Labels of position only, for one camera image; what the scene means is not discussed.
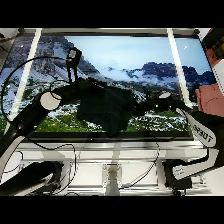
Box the black pants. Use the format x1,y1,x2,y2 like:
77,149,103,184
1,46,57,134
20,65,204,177
75,78,139,137

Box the black cable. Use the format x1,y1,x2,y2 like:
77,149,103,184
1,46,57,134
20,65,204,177
0,55,78,196
2,150,25,175
119,139,162,189

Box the silver frame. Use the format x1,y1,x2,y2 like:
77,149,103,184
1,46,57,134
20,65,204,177
0,28,224,196

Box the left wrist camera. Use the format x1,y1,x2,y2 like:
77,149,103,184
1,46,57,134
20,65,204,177
65,47,83,86

